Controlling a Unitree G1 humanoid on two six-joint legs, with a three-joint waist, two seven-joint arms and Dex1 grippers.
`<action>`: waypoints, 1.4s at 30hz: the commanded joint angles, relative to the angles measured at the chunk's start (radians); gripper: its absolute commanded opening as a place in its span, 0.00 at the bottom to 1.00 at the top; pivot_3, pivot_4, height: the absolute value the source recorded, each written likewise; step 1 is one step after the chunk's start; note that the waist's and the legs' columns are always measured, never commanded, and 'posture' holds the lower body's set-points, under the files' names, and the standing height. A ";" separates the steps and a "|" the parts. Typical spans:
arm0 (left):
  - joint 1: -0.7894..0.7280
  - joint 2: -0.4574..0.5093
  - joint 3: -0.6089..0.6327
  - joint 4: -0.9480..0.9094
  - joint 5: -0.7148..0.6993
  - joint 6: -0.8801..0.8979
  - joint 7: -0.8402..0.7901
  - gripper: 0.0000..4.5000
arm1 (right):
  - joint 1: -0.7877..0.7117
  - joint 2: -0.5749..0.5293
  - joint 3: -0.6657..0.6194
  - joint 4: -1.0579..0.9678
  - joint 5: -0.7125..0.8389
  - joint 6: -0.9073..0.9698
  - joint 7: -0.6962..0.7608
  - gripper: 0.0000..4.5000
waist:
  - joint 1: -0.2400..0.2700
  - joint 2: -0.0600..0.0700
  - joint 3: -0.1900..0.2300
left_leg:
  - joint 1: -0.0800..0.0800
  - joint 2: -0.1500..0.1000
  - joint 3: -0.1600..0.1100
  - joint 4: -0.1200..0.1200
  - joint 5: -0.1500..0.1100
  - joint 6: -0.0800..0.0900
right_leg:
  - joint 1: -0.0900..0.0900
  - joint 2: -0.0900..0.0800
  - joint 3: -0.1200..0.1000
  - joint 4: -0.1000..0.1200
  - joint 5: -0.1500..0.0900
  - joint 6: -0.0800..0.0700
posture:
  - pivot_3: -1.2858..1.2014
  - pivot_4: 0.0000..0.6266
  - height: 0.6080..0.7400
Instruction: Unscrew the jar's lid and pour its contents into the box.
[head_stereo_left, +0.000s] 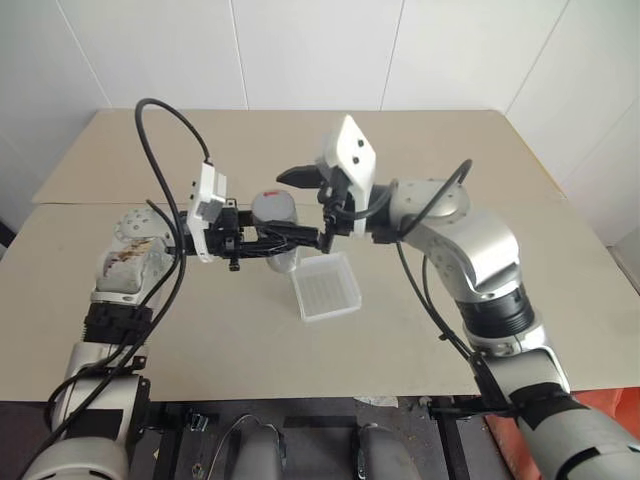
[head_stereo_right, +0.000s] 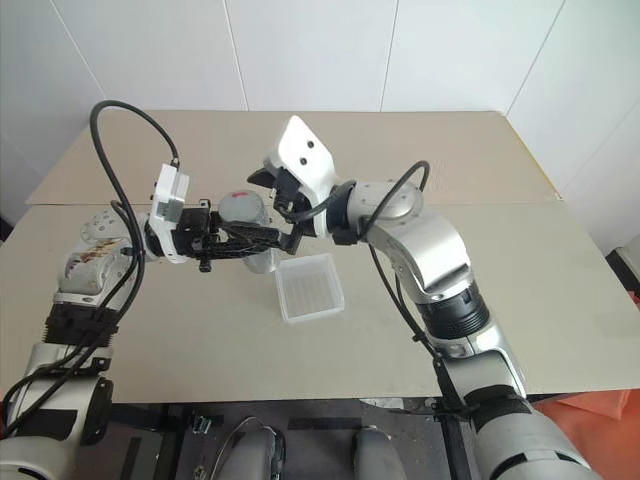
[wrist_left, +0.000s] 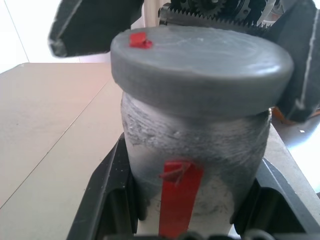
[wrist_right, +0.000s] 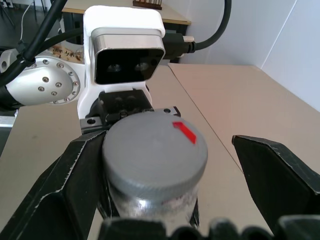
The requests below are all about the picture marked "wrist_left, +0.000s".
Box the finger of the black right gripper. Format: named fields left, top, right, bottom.
left=47, top=0, right=146, bottom=58
left=259, top=0, right=320, bottom=124

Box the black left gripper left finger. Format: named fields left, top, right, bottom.
left=66, top=132, right=148, bottom=240

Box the red tape strip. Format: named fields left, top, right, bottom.
left=158, top=160, right=205, bottom=238

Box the small red tape piece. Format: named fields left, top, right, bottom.
left=128, top=31, right=154, bottom=50

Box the grey jar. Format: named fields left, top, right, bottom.
left=120, top=89, right=274, bottom=237

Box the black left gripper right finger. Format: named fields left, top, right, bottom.
left=229, top=157, right=320, bottom=240

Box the grey jar lid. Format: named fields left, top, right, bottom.
left=109, top=24, right=295, bottom=117

